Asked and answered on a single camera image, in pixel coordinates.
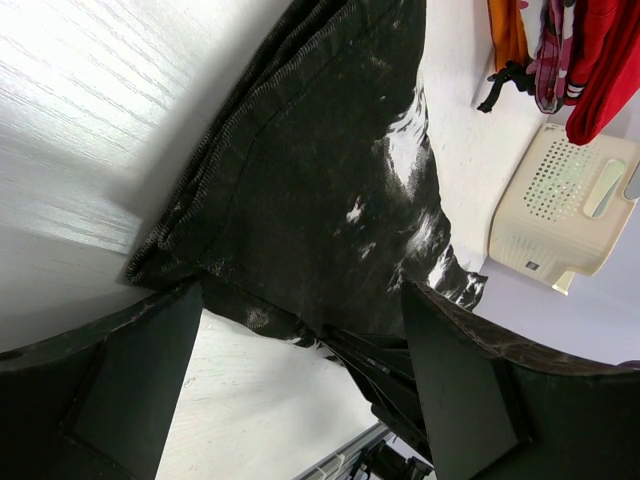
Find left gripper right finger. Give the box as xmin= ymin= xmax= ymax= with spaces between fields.
xmin=401 ymin=282 xmax=639 ymax=479

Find pink patterned folded trousers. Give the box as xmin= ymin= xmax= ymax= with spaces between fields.
xmin=517 ymin=1 xmax=588 ymax=114

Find aluminium rail frame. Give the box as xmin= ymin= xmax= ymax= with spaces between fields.
xmin=294 ymin=422 xmax=436 ymax=480

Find orange folded trousers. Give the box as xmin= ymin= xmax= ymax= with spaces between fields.
xmin=474 ymin=0 xmax=531 ymax=115

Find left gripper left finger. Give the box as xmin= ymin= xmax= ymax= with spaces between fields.
xmin=1 ymin=281 xmax=203 ymax=479

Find black white tie-dye trousers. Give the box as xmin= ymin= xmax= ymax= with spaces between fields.
xmin=126 ymin=1 xmax=486 ymax=348

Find red folded trousers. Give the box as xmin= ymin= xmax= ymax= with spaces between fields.
xmin=566 ymin=0 xmax=639 ymax=145

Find cream plastic laundry basket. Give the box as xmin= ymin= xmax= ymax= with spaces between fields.
xmin=488 ymin=123 xmax=639 ymax=294

